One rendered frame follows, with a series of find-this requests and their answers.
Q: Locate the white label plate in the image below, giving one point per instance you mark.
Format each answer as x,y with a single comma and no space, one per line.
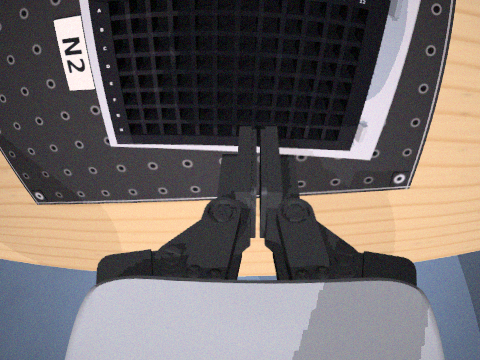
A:
73,49

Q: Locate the black perforated breadboard plate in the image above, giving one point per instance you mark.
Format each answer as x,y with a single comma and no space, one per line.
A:
55,139

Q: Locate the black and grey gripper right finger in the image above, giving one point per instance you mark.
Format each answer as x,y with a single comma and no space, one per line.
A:
289,227

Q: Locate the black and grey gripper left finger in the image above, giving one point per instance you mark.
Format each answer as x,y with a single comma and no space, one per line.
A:
212,247

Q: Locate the black well plate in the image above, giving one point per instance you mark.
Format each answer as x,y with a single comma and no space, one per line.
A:
214,28

